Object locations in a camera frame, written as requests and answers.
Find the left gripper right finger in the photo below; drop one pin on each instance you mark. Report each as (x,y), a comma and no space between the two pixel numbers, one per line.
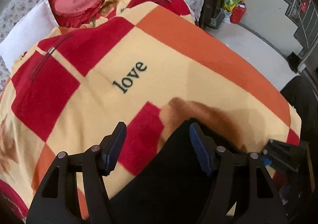
(243,191)

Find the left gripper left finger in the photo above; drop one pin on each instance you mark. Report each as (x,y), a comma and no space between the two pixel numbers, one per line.
(56,200)

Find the black pants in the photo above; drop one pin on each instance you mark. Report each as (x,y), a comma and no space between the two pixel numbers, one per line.
(172,188)

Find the orange red checkered blanket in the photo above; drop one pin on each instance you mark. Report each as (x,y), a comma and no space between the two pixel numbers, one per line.
(144,63)

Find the white pillow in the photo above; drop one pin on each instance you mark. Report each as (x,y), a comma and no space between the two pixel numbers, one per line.
(32,28)

